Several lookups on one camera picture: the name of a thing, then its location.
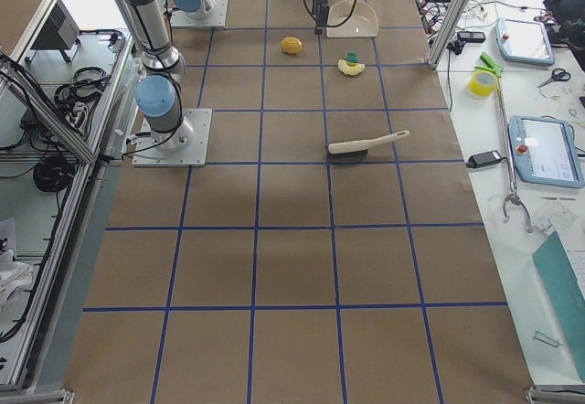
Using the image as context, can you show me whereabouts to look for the teal folder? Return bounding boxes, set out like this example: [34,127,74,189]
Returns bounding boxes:
[533,231,584,366]

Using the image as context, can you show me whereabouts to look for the green handled reach grabber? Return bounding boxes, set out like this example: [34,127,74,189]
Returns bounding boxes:
[475,52,534,233]

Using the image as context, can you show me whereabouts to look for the beige hand brush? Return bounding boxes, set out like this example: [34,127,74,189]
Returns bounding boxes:
[327,130,410,155]

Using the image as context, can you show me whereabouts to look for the aluminium frame post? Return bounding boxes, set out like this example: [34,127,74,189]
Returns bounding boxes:
[427,0,469,69]

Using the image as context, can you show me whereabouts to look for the black scissors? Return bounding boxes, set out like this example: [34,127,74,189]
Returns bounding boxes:
[537,68,571,89]

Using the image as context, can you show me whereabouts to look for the yellow tape roll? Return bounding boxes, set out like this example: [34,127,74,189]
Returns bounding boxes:
[467,69,497,98]

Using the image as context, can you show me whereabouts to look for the near teach pendant tablet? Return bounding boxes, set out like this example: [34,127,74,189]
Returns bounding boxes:
[508,116,584,189]

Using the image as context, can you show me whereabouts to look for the far teach pendant tablet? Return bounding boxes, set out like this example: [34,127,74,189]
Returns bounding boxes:
[495,18,556,67]

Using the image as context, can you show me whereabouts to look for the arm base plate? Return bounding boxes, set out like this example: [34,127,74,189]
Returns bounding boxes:
[171,0,229,29]
[132,109,213,167]

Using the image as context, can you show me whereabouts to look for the yellow potato toy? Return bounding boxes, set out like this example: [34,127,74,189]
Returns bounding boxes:
[280,37,303,56]

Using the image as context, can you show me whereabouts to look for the teach pendant tablet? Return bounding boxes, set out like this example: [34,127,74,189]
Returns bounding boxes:
[508,116,584,189]
[495,18,556,67]

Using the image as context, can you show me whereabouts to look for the white crumpled cloth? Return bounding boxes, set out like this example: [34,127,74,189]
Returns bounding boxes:
[0,218,34,318]

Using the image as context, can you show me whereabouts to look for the grey metal box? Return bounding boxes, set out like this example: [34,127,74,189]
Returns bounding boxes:
[26,0,80,63]

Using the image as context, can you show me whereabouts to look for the beige plastic dustpan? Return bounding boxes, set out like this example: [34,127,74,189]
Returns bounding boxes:
[326,0,379,38]

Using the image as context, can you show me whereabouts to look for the green yellow sponge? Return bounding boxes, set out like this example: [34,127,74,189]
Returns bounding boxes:
[346,52,359,66]

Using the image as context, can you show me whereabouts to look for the pale yellow crescent peel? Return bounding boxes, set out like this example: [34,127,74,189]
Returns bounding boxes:
[337,58,366,77]

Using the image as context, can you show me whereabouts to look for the black power adapter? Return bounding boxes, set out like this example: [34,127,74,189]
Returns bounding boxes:
[465,150,504,169]

